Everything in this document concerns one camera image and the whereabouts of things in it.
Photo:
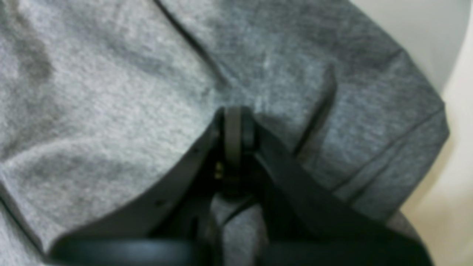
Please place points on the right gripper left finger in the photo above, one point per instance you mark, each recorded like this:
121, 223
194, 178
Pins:
167, 224

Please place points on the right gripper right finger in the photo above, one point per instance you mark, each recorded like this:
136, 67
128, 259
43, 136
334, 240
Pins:
306, 224

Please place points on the grey t-shirt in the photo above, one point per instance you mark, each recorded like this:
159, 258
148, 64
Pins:
99, 98

